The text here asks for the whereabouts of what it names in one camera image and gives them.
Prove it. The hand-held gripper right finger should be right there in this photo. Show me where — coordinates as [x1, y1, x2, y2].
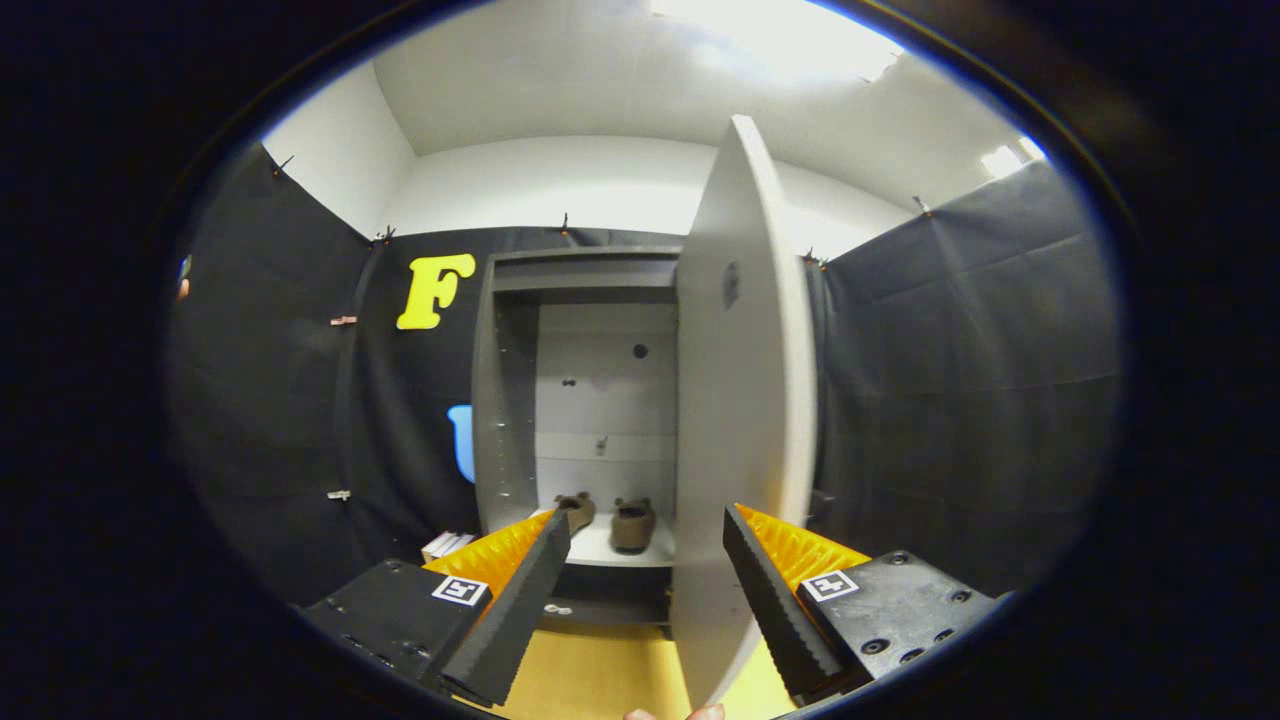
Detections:
[722, 503, 1004, 704]

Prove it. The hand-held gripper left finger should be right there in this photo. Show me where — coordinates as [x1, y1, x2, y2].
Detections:
[300, 508, 573, 709]

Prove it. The brown fuzzy shoe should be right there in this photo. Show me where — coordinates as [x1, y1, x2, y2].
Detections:
[610, 497, 658, 554]
[553, 491, 598, 534]

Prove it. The grey shoe cabinet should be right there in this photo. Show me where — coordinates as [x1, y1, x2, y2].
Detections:
[470, 247, 686, 626]

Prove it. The beige shoe cabinet door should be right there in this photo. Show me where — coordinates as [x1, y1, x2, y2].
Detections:
[668, 113, 819, 706]

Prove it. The white cabinet shelf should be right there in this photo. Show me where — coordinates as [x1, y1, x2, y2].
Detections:
[530, 508, 678, 569]

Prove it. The white book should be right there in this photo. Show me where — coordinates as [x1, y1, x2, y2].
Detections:
[420, 530, 479, 566]

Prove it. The black backdrop cloth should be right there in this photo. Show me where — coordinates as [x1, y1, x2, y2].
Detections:
[165, 140, 1126, 611]

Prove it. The small ceiling light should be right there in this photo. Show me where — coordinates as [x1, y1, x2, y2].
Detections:
[980, 135, 1048, 181]

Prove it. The long ceiling light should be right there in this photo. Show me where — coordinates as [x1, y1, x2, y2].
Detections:
[650, 0, 906, 83]

